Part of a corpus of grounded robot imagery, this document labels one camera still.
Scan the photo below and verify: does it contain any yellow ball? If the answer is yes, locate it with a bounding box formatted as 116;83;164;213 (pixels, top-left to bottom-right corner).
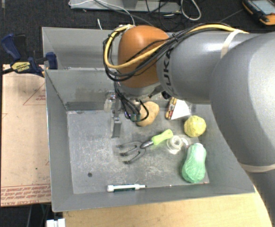
183;115;207;138

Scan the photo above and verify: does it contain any grey metal bin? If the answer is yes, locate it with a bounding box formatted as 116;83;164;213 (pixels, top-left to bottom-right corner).
42;26;256;213

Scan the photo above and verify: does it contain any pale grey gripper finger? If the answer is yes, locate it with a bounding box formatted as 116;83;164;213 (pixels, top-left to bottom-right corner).
103;95;116;112
111;115;123;139

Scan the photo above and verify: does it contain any green toy cabbage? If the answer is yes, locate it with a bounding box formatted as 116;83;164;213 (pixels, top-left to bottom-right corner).
181;143;207;183

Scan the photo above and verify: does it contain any brown cardboard board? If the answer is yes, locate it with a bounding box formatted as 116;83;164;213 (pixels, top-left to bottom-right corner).
0;64;52;208

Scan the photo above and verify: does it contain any white marker pen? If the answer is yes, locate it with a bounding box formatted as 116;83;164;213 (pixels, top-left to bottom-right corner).
107;183;146;193

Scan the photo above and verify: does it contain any tan toy potato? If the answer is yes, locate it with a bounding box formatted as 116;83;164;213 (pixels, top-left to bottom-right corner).
135;101;160;127

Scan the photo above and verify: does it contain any black cylinder on white bracket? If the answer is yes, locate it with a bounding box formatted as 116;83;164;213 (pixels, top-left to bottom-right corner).
160;90;172;101

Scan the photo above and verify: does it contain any green-handled garden fork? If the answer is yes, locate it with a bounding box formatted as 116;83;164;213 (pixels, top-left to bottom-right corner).
115;129;174;165

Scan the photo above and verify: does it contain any clear glass jar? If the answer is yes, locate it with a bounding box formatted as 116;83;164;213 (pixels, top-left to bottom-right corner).
166;136;188;155

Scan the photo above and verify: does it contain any white triangular printed box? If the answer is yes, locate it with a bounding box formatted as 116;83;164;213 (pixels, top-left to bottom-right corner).
164;96;191;121

